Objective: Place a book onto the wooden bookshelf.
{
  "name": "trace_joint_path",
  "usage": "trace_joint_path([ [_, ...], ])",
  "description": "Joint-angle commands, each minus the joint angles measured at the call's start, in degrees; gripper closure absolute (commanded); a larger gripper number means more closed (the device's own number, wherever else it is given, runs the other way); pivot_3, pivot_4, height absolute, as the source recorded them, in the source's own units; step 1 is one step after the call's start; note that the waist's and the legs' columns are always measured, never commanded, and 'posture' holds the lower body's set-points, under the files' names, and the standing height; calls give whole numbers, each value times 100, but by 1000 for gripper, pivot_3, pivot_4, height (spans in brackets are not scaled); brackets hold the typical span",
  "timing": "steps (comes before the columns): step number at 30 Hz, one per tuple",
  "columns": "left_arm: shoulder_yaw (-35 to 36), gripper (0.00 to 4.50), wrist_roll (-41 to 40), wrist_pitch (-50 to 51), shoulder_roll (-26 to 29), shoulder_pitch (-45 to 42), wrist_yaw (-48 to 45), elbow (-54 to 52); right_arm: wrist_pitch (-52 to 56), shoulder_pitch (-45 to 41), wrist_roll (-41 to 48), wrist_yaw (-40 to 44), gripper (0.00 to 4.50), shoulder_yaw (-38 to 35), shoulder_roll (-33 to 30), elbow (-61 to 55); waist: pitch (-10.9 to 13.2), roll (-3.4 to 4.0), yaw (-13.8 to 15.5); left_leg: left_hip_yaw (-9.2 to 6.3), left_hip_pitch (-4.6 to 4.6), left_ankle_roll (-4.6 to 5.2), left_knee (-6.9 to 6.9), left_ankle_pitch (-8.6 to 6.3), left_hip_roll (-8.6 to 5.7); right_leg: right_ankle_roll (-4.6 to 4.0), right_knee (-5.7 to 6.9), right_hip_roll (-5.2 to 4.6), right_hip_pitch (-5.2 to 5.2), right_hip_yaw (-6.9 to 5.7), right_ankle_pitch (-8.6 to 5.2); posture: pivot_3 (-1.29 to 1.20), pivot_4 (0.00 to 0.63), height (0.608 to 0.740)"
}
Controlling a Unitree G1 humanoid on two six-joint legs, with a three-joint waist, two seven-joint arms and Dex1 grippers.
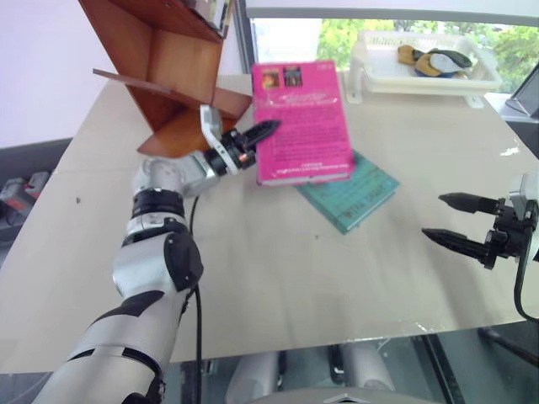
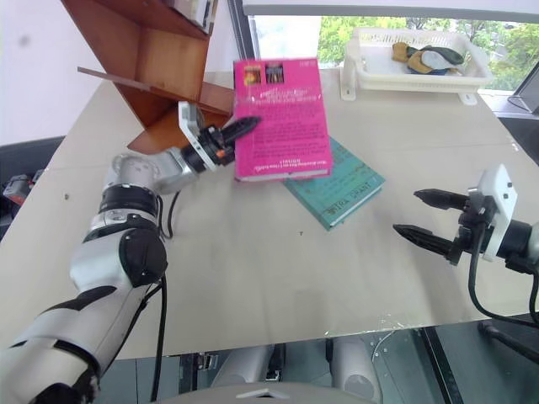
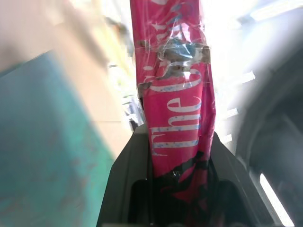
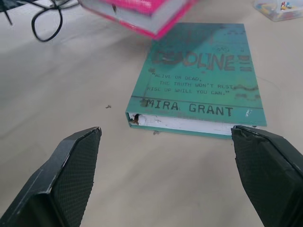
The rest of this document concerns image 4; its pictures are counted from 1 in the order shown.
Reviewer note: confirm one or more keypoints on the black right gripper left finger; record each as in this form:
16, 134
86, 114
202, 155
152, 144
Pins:
59, 177

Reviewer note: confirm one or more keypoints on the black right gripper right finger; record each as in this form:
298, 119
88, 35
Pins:
265, 175

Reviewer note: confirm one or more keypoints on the pink hardcover book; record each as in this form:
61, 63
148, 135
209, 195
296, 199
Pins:
142, 16

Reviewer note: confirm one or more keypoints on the teal hardcover book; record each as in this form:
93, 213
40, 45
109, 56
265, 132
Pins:
198, 80

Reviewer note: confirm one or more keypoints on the clear plastic box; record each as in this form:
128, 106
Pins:
280, 9

